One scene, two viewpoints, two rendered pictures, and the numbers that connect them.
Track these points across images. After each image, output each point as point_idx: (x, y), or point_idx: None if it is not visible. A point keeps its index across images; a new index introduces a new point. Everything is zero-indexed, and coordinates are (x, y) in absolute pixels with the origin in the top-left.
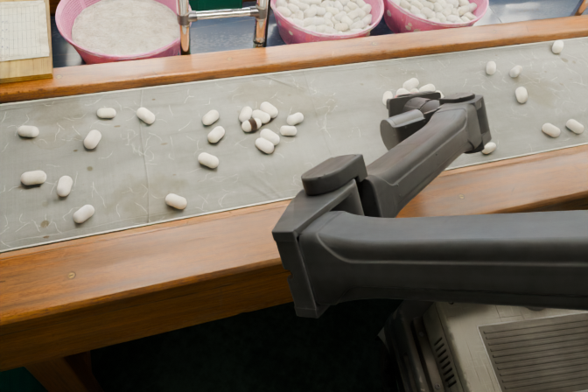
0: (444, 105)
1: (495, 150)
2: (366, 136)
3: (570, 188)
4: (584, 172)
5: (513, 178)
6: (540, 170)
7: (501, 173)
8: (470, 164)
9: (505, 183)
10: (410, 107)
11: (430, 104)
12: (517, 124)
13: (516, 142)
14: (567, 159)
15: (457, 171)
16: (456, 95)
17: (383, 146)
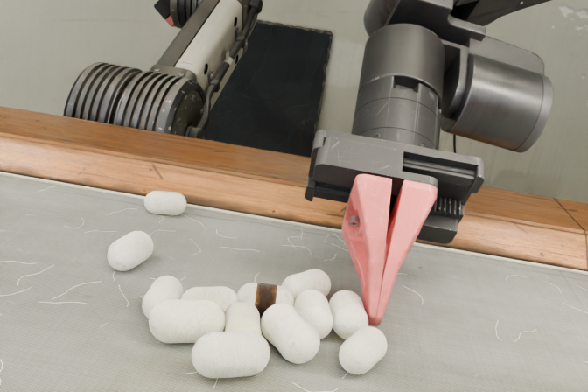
0: None
1: (140, 208)
2: (478, 317)
3: (106, 126)
4: (42, 123)
5: (198, 155)
6: (124, 144)
7: (213, 162)
8: (235, 213)
9: (223, 157)
10: (436, 133)
11: (430, 66)
12: (0, 213)
13: (64, 200)
14: (40, 135)
15: (294, 199)
16: None
17: (434, 288)
